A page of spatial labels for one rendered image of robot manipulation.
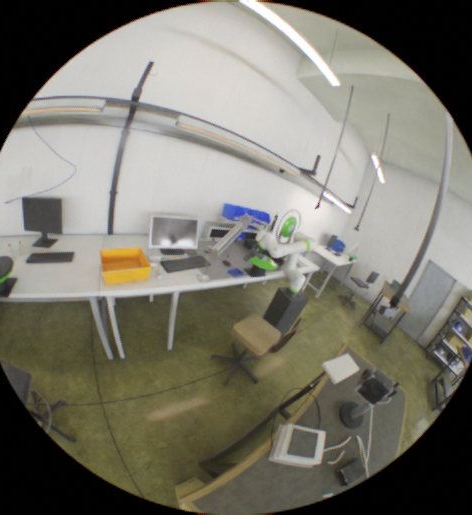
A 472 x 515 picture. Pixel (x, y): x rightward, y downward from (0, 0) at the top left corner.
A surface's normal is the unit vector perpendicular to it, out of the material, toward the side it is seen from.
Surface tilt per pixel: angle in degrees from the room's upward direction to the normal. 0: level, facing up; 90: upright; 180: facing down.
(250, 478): 0
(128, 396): 0
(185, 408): 0
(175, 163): 90
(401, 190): 90
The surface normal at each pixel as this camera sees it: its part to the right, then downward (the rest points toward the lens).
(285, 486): 0.29, -0.87
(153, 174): 0.55, 0.49
